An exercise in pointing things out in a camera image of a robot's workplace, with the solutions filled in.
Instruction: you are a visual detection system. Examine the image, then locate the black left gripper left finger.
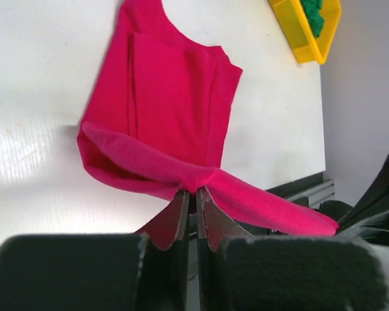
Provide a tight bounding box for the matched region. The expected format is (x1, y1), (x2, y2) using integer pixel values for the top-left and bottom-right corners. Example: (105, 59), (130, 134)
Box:
(0, 192), (189, 310)

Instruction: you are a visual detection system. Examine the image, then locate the yellow plastic bin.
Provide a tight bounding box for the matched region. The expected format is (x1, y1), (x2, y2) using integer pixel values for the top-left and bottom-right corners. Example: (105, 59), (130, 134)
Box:
(268, 1), (342, 65)

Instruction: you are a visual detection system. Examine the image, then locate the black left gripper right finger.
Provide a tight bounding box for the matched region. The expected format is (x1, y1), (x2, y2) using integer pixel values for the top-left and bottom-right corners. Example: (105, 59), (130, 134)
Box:
(196, 188), (389, 310)

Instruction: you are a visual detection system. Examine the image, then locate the green t shirt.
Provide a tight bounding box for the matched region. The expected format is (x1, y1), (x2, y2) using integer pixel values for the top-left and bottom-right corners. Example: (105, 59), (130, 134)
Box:
(300, 0), (325, 38)

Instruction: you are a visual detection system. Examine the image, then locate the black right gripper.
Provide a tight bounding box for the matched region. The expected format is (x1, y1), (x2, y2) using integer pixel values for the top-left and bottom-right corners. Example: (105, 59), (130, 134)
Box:
(320, 154), (389, 247)

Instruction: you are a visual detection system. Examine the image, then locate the magenta t shirt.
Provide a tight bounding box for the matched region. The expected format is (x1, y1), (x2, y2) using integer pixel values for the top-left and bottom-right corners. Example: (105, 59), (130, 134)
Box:
(77, 1), (338, 236)

